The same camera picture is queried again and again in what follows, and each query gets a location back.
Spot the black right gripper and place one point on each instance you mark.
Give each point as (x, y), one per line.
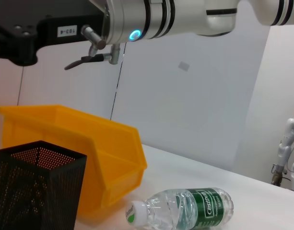
(22, 40)

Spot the clear bottle with green label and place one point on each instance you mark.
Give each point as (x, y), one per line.
(185, 210)

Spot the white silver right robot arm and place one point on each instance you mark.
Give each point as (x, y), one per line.
(185, 16)

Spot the black mesh pen holder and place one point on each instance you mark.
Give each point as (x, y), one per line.
(29, 191)

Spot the yellow plastic bin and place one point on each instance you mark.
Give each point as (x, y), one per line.
(89, 134)

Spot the white humanoid background robot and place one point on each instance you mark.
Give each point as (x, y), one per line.
(287, 143)

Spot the small grey wall sticker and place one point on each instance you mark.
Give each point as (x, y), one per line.
(184, 66)

